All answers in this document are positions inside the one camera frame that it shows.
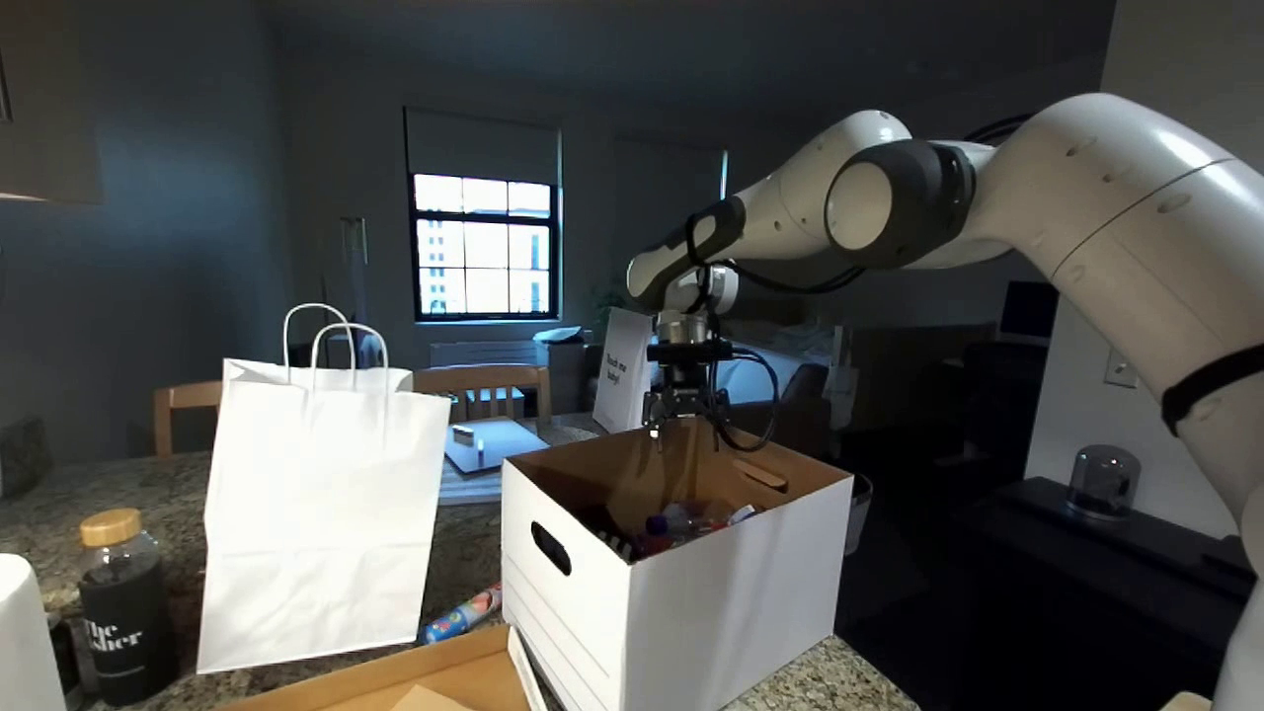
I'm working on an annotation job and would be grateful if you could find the dark monitor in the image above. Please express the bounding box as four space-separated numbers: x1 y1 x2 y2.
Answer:
995 277 1061 346

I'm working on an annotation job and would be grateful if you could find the brown cardboard box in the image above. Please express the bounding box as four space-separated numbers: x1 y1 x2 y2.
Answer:
214 616 563 711

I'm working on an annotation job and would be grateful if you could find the blue label water bottle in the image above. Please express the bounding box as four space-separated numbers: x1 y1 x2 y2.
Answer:
659 501 716 543

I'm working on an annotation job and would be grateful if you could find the black low cabinet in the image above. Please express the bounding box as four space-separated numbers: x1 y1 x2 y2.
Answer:
945 472 1258 711

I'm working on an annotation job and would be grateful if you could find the dark jar with wooden lid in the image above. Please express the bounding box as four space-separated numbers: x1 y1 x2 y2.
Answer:
69 505 172 707

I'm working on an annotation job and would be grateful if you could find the blue snack packet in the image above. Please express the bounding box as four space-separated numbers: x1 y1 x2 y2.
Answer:
417 579 505 643

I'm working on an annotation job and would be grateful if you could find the large grid window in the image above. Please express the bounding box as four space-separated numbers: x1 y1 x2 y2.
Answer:
412 169 562 323

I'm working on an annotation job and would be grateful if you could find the white cardboard box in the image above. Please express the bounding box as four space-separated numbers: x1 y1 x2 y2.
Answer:
498 420 857 711

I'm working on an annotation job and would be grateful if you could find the dark sofa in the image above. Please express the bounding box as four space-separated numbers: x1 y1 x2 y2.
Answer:
726 312 841 455

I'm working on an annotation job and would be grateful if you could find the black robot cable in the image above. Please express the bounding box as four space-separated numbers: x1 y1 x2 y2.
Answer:
675 194 878 459

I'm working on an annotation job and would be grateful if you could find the white paper bag with handles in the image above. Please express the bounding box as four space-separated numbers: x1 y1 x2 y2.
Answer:
192 296 454 676

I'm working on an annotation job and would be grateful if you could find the white countertop appliance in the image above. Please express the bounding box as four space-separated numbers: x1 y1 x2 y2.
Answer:
0 549 69 711

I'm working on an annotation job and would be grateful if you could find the white bag with print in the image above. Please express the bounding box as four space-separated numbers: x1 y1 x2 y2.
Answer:
589 304 659 435

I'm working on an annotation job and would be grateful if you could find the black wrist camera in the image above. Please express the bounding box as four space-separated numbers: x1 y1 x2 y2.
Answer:
641 337 735 366

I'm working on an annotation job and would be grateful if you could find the glass dome jar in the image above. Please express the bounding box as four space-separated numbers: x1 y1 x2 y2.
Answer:
1061 442 1145 520

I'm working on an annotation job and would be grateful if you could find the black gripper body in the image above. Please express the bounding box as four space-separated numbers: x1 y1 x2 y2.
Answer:
653 360 721 414

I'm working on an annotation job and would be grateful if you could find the white window blind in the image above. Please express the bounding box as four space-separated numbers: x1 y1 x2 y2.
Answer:
401 108 567 188

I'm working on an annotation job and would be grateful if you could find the wooden chair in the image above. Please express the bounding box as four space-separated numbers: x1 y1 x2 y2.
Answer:
412 364 552 425
148 375 229 459

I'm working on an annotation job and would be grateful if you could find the pale flat box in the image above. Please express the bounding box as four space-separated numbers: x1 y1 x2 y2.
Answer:
441 414 550 505

